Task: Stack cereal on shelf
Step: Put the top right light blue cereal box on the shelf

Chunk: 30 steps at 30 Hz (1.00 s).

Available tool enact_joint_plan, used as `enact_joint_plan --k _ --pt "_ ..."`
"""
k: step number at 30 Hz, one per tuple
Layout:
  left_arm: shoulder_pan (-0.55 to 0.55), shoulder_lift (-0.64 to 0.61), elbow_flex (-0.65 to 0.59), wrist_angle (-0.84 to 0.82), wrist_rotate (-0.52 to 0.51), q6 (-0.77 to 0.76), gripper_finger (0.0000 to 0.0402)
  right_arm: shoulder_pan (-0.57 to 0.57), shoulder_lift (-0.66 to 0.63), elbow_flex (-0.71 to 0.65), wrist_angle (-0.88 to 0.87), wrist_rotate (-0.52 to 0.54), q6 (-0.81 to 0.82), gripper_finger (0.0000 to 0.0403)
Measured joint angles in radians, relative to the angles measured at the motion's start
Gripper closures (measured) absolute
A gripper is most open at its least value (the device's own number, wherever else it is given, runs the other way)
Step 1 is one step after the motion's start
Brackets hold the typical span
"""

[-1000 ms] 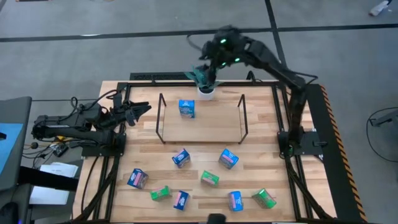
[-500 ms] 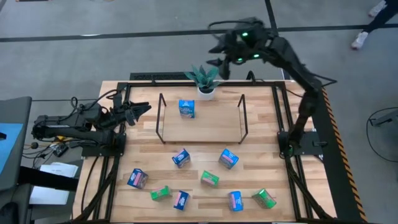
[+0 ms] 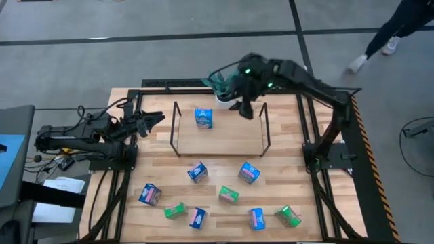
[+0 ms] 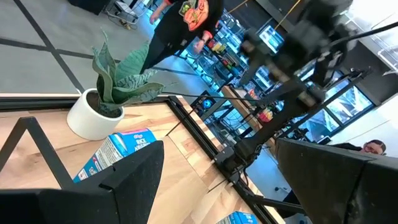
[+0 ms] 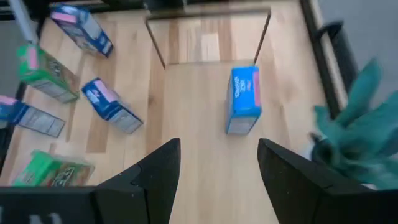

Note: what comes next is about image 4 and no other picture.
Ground long black cable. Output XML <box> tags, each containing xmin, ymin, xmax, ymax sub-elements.
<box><xmin>329</xmin><ymin>22</ymin><xmax>398</xmax><ymax>46</ymax></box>

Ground floor cable bundle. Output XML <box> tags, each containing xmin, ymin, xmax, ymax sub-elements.
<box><xmin>105</xmin><ymin>0</ymin><xmax>139</xmax><ymax>30</ymax></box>

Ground snake plant in white pot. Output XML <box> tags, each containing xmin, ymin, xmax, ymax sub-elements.
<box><xmin>67</xmin><ymin>29</ymin><xmax>165</xmax><ymax>141</ymax></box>

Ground blue Rice Krispies cereal box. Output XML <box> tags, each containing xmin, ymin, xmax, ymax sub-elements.
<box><xmin>73</xmin><ymin>128</ymin><xmax>157</xmax><ymax>184</ymax></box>

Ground black framed window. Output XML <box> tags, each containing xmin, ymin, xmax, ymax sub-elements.
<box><xmin>292</xmin><ymin>71</ymin><xmax>377</xmax><ymax>144</ymax></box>

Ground thin black cable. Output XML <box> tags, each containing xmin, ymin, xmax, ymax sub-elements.
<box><xmin>161</xmin><ymin>90</ymin><xmax>259</xmax><ymax>102</ymax></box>

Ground light blue cereal box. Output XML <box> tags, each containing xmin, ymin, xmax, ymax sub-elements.
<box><xmin>216</xmin><ymin>210</ymin><xmax>259</xmax><ymax>224</ymax></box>

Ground person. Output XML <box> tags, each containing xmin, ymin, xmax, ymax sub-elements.
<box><xmin>139</xmin><ymin>0</ymin><xmax>224</xmax><ymax>75</ymax></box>
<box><xmin>332</xmin><ymin>139</ymin><xmax>388</xmax><ymax>156</ymax></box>

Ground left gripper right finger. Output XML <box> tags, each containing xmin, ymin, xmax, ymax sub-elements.
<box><xmin>275</xmin><ymin>138</ymin><xmax>398</xmax><ymax>224</ymax></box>

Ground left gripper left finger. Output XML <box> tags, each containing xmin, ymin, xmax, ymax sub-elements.
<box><xmin>0</xmin><ymin>139</ymin><xmax>165</xmax><ymax>224</ymax></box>

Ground wooden shelf with black frame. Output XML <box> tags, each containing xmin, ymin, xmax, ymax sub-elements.
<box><xmin>0</xmin><ymin>116</ymin><xmax>73</xmax><ymax>190</ymax></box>

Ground storage rack with supplies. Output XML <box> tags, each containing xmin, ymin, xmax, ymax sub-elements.
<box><xmin>174</xmin><ymin>9</ymin><xmax>280</xmax><ymax>103</ymax></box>

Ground black table frame rail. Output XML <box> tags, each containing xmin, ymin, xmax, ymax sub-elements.
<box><xmin>0</xmin><ymin>95</ymin><xmax>280</xmax><ymax>224</ymax></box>

